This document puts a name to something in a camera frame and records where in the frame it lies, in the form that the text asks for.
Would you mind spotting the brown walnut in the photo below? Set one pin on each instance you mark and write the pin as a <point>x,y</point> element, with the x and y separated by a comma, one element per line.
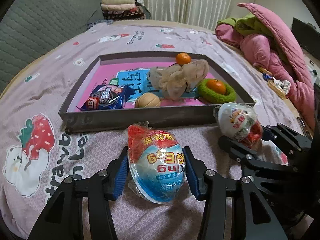
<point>147,100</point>

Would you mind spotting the orange tangerine in tray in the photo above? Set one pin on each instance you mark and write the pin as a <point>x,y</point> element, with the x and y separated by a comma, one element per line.
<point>183,58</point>

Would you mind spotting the blue red surprise egg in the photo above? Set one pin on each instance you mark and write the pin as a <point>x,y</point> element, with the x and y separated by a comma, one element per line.
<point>156,163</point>

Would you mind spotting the orange tangerine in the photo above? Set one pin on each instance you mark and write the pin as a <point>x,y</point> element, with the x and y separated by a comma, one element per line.
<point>216,86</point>
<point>183,58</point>

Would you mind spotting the white red surprise egg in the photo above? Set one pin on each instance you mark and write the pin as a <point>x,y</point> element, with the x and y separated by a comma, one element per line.
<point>239,122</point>

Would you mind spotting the snack packets pile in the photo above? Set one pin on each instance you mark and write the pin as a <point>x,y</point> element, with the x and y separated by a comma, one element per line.
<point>281,88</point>

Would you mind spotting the green garment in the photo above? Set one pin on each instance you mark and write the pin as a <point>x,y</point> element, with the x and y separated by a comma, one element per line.
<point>247,25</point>

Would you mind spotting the pink strawberry print bedspread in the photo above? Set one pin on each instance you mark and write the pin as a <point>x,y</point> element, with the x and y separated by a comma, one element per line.
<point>29,114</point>

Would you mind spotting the black wall television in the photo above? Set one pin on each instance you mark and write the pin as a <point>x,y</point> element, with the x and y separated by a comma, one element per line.
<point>307,36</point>

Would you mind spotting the blue cookie snack packet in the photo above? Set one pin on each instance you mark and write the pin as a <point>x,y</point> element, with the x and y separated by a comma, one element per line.
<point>107,97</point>

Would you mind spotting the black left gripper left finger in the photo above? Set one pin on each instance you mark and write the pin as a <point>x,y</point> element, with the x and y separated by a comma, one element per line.
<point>61,218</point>

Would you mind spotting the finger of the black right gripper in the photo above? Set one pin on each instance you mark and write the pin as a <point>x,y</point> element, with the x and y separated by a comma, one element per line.
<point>286,139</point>
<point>249,162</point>

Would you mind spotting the pink quilted blanket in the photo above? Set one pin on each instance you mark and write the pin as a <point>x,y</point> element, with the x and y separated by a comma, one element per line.
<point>281,55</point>

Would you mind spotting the beige mesh bath pouf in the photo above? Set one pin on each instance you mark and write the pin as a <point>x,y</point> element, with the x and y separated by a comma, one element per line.
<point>175,80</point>

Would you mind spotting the stack of folded blankets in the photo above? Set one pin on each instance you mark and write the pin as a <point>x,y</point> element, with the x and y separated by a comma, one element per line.
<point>121,10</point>

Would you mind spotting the white striped curtain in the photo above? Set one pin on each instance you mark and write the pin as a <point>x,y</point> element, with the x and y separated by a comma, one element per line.
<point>202,13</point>

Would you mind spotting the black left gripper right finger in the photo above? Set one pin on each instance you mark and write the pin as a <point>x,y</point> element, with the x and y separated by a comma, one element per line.
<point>251,216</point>

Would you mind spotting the blue book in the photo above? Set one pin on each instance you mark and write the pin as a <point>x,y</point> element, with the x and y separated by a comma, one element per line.
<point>138,81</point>

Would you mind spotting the grey quilted headboard cover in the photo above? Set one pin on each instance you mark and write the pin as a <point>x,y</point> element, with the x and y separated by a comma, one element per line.
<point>32,28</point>

